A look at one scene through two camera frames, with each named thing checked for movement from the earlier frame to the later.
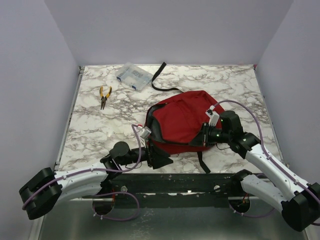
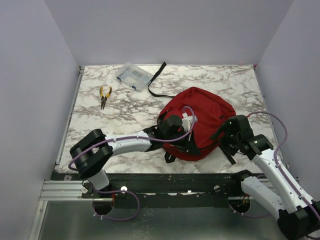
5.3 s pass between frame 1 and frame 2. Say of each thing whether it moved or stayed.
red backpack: moved
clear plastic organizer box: stayed
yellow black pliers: stayed
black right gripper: moved
